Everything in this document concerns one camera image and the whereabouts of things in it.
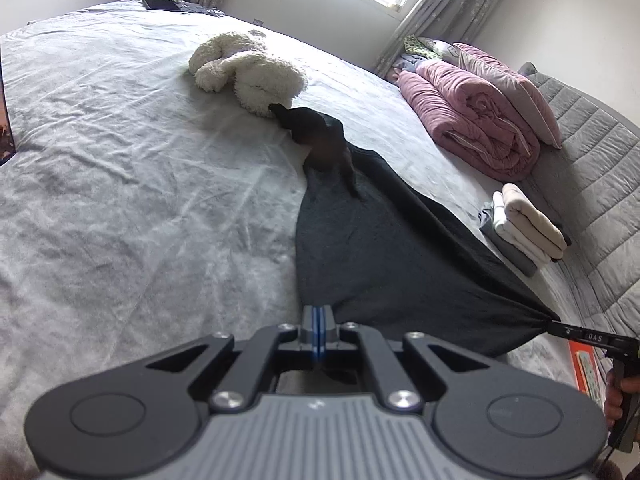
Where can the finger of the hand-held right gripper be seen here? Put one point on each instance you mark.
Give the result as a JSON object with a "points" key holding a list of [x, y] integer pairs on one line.
{"points": [[562, 331]]}

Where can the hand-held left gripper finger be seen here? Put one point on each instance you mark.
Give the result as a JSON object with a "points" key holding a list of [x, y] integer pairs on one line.
{"points": [[313, 332], [321, 332]]}

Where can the black T-shirt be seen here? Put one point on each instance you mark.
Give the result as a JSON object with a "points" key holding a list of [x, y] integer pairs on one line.
{"points": [[400, 260]]}

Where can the person's right hand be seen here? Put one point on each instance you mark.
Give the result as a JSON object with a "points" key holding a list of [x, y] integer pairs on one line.
{"points": [[610, 405]]}

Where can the red book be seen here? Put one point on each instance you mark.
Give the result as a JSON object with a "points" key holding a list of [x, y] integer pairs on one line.
{"points": [[585, 375]]}

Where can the folded grey knit garment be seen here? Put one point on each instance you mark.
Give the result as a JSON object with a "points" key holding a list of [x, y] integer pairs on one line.
{"points": [[517, 262]]}

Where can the folded beige garment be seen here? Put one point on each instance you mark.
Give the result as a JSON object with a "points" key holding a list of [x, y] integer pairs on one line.
{"points": [[532, 220]]}

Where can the folded white garment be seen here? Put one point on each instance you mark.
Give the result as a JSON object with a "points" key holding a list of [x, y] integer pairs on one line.
{"points": [[502, 215]]}

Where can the folded pink quilt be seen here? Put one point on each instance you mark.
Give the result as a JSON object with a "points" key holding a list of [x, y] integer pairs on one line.
{"points": [[465, 120]]}

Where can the pink and grey pillow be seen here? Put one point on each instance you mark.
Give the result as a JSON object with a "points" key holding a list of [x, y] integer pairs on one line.
{"points": [[510, 90]]}

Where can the white plush dog toy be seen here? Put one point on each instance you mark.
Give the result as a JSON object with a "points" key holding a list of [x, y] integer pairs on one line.
{"points": [[260, 75]]}

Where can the floral cloth pile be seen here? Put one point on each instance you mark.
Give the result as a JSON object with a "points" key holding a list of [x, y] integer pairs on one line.
{"points": [[415, 46]]}

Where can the black tablet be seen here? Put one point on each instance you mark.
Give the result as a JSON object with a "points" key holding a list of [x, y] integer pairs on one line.
{"points": [[161, 3]]}

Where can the phone with lit screen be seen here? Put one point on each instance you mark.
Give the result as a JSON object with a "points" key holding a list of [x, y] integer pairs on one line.
{"points": [[5, 135]]}

